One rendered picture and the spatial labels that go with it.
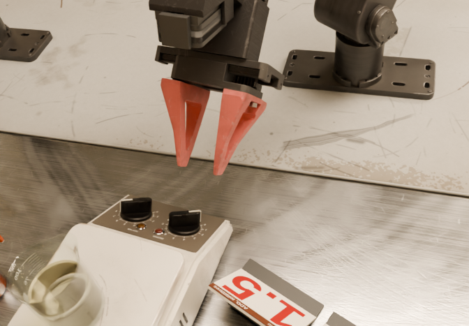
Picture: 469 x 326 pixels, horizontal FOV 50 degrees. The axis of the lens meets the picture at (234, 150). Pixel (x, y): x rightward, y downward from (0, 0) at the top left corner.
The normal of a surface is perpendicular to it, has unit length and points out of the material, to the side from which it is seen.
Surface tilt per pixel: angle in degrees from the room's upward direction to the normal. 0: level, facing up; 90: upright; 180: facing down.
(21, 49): 0
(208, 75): 40
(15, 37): 0
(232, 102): 61
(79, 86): 0
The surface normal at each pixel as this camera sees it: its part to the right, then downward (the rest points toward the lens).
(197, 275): 0.93, 0.20
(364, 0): -0.69, 0.11
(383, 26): 0.65, 0.52
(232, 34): -0.33, -0.03
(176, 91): -0.38, 0.33
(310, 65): -0.12, -0.65
